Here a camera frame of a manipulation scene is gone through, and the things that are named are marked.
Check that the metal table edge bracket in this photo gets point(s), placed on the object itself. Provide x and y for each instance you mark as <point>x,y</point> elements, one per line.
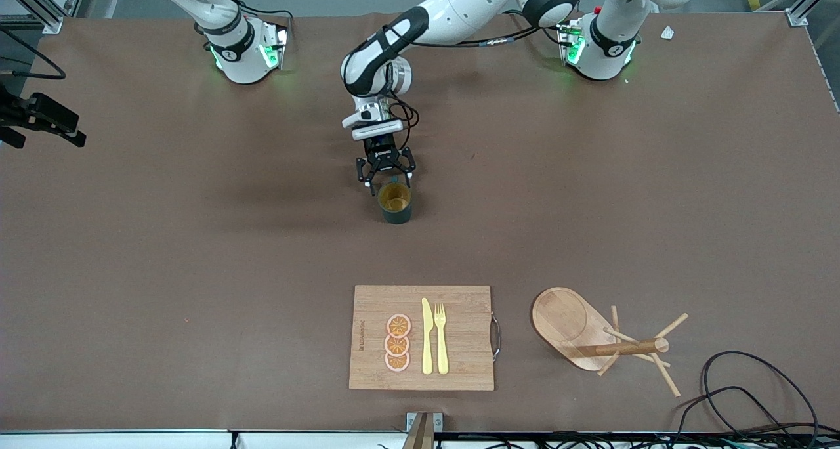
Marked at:
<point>423,426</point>

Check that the wooden cutting board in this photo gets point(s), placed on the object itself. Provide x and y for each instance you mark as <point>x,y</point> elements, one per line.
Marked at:
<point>459,337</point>

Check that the white table edge rail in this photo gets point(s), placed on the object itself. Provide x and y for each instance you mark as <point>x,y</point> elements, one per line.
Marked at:
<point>131,439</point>

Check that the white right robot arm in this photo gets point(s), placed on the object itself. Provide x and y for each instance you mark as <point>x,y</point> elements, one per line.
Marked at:
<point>233,42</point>

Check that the toy orange slice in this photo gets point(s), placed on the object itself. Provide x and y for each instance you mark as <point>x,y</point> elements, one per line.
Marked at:
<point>396,346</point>
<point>398,325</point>

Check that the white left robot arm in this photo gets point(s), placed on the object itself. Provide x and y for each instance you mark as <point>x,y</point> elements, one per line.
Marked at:
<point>459,9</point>

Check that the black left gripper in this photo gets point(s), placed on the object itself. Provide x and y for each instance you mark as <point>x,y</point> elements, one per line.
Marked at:
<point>382,155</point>

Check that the wooden mug tree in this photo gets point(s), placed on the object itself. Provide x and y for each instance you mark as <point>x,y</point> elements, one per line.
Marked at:
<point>564,321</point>

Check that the yellow plastic knife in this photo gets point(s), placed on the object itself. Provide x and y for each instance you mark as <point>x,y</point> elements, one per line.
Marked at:
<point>427,344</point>

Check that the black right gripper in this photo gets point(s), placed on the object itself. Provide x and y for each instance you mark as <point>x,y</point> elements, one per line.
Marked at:
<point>31,111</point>

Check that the dark green cup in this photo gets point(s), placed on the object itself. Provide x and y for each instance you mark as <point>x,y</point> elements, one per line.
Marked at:
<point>396,206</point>

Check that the yellow plastic fork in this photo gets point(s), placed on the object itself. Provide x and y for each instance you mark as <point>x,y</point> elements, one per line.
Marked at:
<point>441,344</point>

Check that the small white paper scrap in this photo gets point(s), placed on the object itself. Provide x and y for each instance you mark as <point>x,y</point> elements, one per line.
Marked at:
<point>667,33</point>

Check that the aluminium frame post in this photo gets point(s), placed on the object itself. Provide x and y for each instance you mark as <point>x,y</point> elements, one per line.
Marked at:
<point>804,6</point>
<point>39,6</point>

